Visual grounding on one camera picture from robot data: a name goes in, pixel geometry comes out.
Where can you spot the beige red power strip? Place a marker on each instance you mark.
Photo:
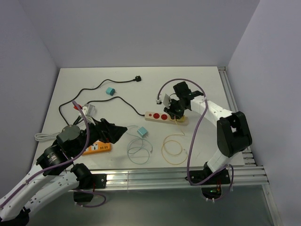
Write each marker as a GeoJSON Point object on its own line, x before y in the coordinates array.
{"type": "Point", "coordinates": [163, 118]}

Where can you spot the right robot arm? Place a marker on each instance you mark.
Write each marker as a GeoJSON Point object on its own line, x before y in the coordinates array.
{"type": "Point", "coordinates": [233, 133]}

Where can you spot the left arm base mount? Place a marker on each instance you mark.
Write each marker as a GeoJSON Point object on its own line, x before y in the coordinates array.
{"type": "Point", "coordinates": [92, 183]}

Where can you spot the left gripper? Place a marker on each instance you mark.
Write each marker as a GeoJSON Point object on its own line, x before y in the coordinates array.
{"type": "Point", "coordinates": [108, 132]}

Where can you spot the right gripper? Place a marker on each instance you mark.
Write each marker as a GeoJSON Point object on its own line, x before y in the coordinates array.
{"type": "Point", "coordinates": [170, 111]}

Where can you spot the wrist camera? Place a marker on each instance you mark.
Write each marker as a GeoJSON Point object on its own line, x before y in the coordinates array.
{"type": "Point", "coordinates": [88, 111]}
{"type": "Point", "coordinates": [164, 99]}

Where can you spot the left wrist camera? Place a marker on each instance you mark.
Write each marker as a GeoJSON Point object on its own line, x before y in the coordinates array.
{"type": "Point", "coordinates": [88, 111]}

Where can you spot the small teal plug adapter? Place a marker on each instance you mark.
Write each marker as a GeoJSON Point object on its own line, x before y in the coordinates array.
{"type": "Point", "coordinates": [110, 91]}

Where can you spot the orange power strip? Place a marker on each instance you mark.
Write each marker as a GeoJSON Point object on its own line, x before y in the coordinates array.
{"type": "Point", "coordinates": [98, 147]}

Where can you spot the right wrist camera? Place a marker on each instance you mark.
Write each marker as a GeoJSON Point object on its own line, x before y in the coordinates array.
{"type": "Point", "coordinates": [164, 99]}

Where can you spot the aluminium front rail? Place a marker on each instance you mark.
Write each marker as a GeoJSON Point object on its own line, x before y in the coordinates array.
{"type": "Point", "coordinates": [172, 178]}

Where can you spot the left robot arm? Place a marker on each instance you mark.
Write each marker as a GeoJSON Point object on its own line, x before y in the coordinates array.
{"type": "Point", "coordinates": [54, 172]}

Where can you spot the aluminium rail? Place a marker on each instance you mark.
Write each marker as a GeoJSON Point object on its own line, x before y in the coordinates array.
{"type": "Point", "coordinates": [247, 153]}
{"type": "Point", "coordinates": [172, 178]}

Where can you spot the teal charger with cable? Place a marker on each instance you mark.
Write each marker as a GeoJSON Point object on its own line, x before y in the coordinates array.
{"type": "Point", "coordinates": [142, 131]}

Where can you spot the aluminium right rail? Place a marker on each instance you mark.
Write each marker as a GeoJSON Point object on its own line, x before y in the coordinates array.
{"type": "Point", "coordinates": [247, 153]}

